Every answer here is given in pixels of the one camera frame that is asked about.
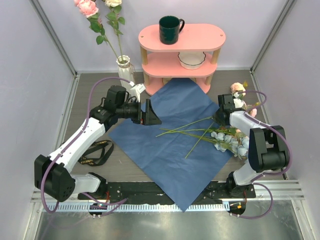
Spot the blue wrapping paper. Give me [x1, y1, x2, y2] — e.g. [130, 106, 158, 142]
[108, 78, 232, 211]

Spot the floral round plate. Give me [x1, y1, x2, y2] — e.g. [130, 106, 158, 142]
[162, 77, 172, 85]

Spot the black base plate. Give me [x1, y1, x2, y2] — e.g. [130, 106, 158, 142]
[89, 180, 256, 205]

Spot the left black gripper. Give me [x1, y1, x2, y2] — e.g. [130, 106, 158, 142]
[116, 98, 161, 126]

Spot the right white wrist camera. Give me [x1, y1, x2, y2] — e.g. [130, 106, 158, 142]
[232, 91, 245, 108]

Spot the green leafy flower stem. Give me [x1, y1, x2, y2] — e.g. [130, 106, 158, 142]
[103, 0, 126, 64]

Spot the pink three-tier shelf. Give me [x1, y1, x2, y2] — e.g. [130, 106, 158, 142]
[138, 23, 226, 96]

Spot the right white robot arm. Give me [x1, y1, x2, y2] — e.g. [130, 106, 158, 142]
[215, 93, 292, 198]

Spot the white scalloped bowl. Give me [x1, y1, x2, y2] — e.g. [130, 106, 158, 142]
[178, 51, 206, 70]

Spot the white ribbed ceramic vase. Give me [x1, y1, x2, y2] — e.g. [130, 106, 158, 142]
[116, 55, 136, 84]

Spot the artificial flower bunch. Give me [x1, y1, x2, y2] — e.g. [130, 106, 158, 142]
[161, 127, 250, 160]

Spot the white slotted cable duct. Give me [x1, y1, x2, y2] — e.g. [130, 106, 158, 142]
[56, 201, 230, 214]

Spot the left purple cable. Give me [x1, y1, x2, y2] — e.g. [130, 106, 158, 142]
[41, 76, 136, 217]

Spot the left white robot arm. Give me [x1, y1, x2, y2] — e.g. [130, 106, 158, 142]
[34, 83, 162, 203]

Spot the dark green mug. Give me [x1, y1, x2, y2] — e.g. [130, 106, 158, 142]
[158, 15, 185, 45]

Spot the pink rose flower stem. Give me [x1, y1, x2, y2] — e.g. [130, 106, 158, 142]
[73, 0, 119, 58]

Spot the pink peony flower stem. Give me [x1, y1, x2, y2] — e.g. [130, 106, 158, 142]
[155, 81, 261, 138]

